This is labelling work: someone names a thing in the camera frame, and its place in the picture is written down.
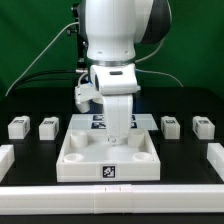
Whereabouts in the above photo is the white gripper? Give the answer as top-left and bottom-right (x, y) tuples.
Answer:
(102, 94), (133, 144)

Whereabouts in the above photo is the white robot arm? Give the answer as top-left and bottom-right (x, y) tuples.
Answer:
(75, 0), (172, 144)

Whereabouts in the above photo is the white tag base sheet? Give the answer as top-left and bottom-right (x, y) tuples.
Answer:
(68, 114), (158, 131)

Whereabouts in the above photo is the white front obstacle bar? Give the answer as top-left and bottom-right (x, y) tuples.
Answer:
(0, 185), (224, 215)

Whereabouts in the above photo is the white obstacle bar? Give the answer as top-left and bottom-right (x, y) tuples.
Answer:
(0, 185), (224, 215)
(0, 145), (15, 182)
(207, 143), (224, 182)

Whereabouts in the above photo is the white right obstacle bar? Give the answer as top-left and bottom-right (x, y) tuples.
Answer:
(207, 143), (224, 182)

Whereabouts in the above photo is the white left obstacle bar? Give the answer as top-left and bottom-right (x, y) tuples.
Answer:
(0, 145), (15, 182)

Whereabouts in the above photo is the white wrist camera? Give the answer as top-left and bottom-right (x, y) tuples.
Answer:
(75, 84), (102, 113)

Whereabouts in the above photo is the black cable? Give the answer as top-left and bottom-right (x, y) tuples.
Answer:
(13, 69), (84, 90)

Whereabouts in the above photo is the white cable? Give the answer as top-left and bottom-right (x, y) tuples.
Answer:
(4, 21), (82, 97)

